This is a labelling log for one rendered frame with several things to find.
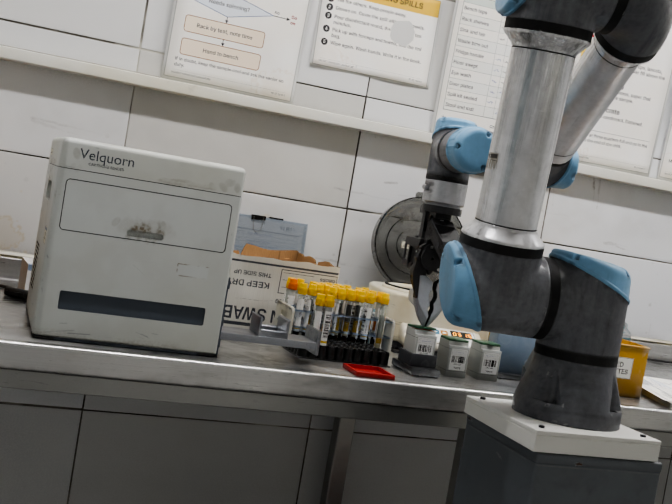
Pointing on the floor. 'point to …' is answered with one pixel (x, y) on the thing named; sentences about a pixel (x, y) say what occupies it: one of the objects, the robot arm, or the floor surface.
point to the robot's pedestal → (545, 474)
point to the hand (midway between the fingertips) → (427, 320)
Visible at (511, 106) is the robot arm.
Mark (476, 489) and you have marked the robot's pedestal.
